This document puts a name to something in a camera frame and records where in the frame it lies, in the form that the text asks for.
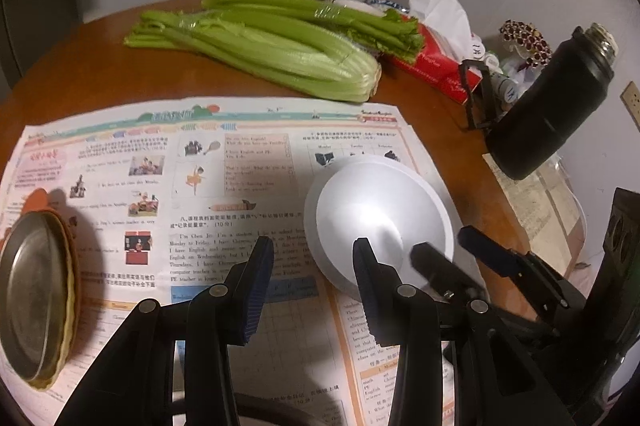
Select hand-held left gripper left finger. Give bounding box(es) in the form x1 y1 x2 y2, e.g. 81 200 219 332
60 236 276 426

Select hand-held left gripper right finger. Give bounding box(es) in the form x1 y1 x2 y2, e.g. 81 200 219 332
351 237 576 426

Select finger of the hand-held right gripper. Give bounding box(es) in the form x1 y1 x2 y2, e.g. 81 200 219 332
410 242 488 307
457 225 587 339

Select yellow shell-shaped plate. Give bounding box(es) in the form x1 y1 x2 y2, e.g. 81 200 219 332
27 210 82 392

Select round metal plate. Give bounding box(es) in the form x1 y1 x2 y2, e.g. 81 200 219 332
0 212 72 382

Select pink bear-shaped plate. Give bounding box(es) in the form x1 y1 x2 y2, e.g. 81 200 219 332
19 187 79 257

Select yellowed paper sheet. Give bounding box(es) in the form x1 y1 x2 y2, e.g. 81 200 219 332
481 150 588 269

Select printed newspaper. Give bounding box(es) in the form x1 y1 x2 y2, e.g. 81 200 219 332
0 99 483 426

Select black insulated bottle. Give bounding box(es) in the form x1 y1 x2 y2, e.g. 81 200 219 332
486 22 617 181

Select small white bottle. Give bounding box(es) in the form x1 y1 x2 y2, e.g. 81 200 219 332
491 70 522 109

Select red tissue pack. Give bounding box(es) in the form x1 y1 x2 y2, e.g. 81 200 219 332
384 23 485 106

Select dark red flower ornament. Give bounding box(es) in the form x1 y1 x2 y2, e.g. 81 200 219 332
499 20 554 68

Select celery bunch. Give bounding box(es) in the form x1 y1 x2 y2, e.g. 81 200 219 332
200 0 427 58
124 8 383 103

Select white tissue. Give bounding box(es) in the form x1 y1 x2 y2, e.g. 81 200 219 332
407 0 475 60

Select black plastic handle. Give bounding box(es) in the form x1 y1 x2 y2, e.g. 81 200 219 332
458 59 502 130

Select wall socket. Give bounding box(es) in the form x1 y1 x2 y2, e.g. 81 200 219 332
620 80 640 129

